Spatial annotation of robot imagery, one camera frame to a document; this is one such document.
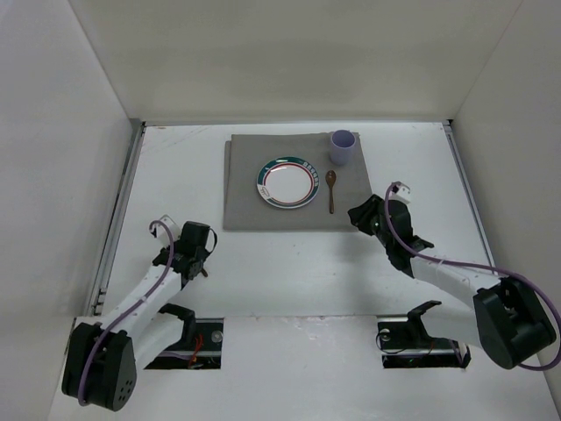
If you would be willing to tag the left aluminium table rail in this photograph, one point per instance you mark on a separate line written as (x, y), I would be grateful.
(97, 292)

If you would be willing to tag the aluminium table rail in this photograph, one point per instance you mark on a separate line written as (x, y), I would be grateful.
(449, 133)
(97, 292)

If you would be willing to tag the white plate green red rim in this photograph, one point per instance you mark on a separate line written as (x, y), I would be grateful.
(288, 183)

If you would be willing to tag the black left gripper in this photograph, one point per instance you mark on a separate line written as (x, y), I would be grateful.
(193, 267)

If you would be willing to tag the brown wooden spoon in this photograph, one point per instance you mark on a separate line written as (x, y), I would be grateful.
(331, 179)

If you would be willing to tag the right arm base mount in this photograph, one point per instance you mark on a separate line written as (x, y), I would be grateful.
(405, 343)

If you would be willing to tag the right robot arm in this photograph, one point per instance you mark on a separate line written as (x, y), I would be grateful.
(507, 316)

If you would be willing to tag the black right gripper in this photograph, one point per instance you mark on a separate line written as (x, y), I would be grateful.
(365, 215)

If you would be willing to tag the purple cup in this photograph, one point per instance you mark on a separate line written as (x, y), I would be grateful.
(342, 145)

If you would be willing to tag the grey cloth placemat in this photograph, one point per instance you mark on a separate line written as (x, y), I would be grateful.
(246, 211)

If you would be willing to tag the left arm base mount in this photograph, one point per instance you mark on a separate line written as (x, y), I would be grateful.
(200, 344)

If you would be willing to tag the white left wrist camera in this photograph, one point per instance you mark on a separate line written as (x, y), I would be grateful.
(164, 228)

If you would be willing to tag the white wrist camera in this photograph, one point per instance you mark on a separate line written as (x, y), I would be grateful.
(401, 192)
(164, 228)

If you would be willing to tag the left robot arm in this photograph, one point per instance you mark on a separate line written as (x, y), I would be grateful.
(105, 356)

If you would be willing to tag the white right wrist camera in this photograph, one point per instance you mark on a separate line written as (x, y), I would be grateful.
(401, 192)

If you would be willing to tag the right aluminium table rail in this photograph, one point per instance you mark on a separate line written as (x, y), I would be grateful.
(449, 133)

